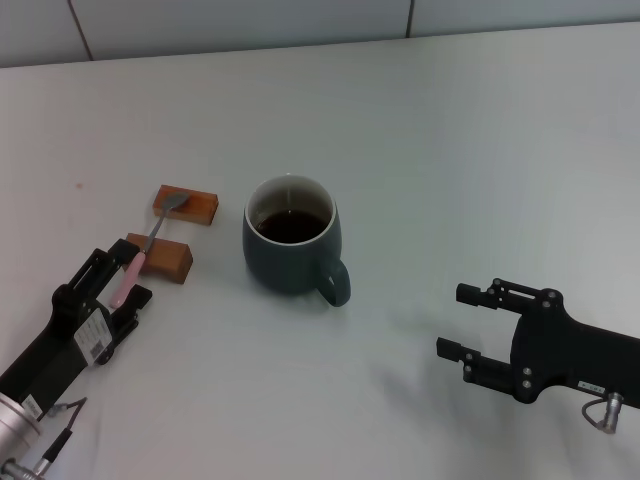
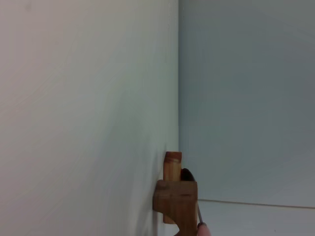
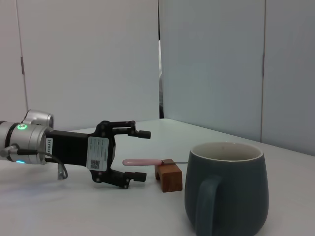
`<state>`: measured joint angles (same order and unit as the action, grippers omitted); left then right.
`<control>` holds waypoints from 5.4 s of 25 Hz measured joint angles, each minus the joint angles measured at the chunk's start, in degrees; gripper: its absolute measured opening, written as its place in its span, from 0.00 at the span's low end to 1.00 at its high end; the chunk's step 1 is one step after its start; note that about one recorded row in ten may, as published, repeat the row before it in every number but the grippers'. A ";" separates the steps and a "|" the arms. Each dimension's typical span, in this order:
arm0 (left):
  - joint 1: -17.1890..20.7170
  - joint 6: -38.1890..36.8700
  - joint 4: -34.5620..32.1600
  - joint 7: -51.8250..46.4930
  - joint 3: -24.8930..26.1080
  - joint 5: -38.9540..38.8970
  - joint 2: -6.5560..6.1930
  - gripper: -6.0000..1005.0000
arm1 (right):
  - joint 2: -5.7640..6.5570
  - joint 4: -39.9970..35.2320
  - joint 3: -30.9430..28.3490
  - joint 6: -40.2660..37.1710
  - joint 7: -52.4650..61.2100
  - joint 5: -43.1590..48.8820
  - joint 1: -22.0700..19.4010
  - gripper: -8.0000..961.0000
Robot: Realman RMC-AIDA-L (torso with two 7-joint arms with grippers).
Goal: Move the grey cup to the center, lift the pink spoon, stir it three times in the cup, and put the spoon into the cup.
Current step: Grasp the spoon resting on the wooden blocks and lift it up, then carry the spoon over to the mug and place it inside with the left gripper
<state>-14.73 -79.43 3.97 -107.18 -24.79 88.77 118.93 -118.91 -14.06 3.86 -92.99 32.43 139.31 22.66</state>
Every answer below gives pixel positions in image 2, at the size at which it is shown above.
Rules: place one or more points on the glossy wooden rest block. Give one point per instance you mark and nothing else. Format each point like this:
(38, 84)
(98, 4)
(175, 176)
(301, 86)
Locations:
(172, 167)

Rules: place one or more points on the matte arched wooden block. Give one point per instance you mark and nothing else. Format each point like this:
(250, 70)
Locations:
(177, 196)

